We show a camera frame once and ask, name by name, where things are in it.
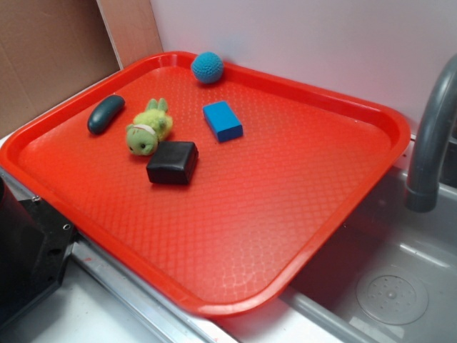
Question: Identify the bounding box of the red plastic tray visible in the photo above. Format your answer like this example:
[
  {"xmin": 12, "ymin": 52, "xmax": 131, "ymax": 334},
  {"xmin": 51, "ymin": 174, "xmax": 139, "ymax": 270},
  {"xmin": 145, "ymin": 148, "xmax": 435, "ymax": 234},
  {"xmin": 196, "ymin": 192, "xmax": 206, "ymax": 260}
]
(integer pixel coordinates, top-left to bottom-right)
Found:
[{"xmin": 1, "ymin": 52, "xmax": 410, "ymax": 317}]

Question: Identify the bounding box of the blue rectangular block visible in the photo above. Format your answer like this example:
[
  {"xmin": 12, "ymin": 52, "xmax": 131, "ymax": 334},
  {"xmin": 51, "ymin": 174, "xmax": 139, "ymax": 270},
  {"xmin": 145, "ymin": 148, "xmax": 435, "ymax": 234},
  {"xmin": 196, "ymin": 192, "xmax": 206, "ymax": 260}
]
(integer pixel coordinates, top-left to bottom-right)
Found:
[{"xmin": 203, "ymin": 101, "xmax": 243, "ymax": 143}]

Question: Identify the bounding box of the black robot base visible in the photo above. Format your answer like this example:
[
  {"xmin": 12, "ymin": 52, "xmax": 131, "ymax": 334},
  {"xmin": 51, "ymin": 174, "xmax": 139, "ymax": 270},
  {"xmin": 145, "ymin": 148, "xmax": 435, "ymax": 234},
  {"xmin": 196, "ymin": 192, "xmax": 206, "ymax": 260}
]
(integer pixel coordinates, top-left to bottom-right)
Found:
[{"xmin": 1, "ymin": 180, "xmax": 75, "ymax": 327}]

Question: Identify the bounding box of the brown cardboard panel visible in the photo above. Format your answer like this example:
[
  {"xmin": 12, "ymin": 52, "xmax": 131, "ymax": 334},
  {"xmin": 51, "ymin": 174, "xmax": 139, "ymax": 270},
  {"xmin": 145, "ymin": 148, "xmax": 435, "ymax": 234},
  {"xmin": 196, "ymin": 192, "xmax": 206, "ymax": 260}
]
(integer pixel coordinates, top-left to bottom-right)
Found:
[{"xmin": 1, "ymin": 1, "xmax": 162, "ymax": 136}]

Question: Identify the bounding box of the grey plastic sink basin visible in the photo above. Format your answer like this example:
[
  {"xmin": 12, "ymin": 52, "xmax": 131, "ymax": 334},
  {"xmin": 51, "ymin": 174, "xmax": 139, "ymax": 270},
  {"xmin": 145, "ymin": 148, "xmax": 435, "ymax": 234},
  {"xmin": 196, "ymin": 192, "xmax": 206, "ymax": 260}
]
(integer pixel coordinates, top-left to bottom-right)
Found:
[{"xmin": 219, "ymin": 151, "xmax": 456, "ymax": 342}]

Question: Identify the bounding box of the grey toy faucet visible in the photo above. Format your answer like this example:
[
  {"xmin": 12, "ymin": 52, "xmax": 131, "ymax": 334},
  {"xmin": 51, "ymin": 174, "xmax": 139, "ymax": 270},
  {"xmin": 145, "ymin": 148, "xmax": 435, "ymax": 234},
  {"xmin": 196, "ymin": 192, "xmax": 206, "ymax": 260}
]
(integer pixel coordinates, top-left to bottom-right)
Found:
[{"xmin": 405, "ymin": 56, "xmax": 456, "ymax": 212}]

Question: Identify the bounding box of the green plush animal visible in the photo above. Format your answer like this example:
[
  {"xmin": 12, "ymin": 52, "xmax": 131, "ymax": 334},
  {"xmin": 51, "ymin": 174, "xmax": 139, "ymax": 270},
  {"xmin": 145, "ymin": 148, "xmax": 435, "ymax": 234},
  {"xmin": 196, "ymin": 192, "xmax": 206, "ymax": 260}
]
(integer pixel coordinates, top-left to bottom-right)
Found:
[{"xmin": 126, "ymin": 98, "xmax": 174, "ymax": 156}]

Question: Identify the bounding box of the teal crocheted ball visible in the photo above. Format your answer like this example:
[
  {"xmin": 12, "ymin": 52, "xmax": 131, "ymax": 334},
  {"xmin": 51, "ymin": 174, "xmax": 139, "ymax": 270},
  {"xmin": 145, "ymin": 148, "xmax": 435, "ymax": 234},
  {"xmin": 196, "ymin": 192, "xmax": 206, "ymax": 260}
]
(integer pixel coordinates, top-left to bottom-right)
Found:
[{"xmin": 191, "ymin": 51, "xmax": 224, "ymax": 84}]

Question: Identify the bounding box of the dark green oblong toy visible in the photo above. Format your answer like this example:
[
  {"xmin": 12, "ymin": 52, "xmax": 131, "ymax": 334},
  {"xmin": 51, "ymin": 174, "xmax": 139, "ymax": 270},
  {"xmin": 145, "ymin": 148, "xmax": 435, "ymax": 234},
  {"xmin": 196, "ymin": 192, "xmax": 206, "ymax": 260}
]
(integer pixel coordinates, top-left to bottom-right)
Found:
[{"xmin": 87, "ymin": 94, "xmax": 125, "ymax": 135}]

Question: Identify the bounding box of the black rectangular block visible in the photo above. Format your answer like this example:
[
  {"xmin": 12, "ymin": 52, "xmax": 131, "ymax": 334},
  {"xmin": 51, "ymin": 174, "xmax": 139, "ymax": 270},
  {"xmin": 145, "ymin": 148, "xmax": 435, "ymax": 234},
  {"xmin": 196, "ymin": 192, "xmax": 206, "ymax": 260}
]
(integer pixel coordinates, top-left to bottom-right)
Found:
[{"xmin": 146, "ymin": 141, "xmax": 199, "ymax": 185}]

